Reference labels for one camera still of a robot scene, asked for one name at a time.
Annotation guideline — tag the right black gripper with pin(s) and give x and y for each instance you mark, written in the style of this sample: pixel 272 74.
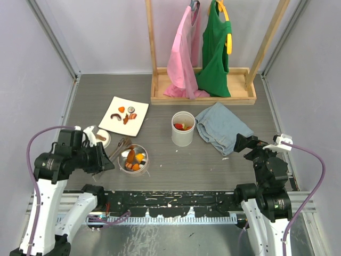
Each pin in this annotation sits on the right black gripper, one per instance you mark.
pixel 251 141

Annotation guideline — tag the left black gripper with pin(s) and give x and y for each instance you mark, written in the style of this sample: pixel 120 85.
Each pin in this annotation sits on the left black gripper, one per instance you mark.
pixel 102 161

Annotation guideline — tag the metal tongs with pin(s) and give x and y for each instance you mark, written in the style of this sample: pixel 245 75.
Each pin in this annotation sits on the metal tongs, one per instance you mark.
pixel 124 144

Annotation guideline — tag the pink metal bowl container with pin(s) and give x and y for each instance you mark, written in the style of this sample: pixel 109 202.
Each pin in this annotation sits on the pink metal bowl container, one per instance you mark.
pixel 122 157

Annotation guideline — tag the blue denim shorts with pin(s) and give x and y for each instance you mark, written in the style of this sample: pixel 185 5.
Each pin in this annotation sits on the blue denim shorts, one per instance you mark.
pixel 219 126

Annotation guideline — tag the tall white cylinder container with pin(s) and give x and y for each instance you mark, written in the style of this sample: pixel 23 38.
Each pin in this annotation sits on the tall white cylinder container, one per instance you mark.
pixel 183 138

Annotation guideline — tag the orange food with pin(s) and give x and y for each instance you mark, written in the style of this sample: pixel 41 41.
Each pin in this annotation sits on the orange food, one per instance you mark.
pixel 182 127

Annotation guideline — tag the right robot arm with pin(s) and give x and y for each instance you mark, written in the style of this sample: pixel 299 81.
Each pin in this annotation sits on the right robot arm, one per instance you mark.
pixel 265 203

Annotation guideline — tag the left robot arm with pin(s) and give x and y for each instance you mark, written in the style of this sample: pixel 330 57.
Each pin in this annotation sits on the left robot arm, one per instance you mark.
pixel 44 235

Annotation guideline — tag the white square plate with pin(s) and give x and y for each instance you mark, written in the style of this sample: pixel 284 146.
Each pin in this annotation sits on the white square plate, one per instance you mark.
pixel 133 127

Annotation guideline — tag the wooden clothes rack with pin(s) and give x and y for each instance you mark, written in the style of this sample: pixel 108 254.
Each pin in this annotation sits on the wooden clothes rack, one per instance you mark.
pixel 239 81

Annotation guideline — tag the green hanging tank top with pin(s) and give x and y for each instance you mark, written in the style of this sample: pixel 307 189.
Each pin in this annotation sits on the green hanging tank top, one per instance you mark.
pixel 213 78

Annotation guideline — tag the yellow clothes hanger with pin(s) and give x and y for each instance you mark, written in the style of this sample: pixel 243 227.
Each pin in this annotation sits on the yellow clothes hanger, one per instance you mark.
pixel 219 16

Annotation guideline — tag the pink hanging shirt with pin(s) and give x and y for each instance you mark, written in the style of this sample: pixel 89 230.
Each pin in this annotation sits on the pink hanging shirt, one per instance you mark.
pixel 184 57

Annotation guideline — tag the grey clothes hanger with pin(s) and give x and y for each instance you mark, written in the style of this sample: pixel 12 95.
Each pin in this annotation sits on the grey clothes hanger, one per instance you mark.
pixel 194 4

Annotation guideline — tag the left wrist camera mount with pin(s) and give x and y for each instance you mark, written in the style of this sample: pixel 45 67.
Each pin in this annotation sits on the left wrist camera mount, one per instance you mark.
pixel 88 138

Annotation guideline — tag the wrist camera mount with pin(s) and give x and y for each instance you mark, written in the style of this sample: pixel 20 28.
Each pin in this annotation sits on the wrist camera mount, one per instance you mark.
pixel 88 138
pixel 282 143

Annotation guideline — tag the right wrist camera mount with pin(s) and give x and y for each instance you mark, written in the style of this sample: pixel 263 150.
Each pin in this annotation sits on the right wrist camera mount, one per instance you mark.
pixel 282 143

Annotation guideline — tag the white lid with brown strap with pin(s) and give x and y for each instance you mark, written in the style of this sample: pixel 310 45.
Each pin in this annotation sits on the white lid with brown strap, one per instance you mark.
pixel 104 137

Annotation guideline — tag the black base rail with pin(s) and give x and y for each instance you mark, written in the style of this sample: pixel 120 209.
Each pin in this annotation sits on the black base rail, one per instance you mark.
pixel 165 203

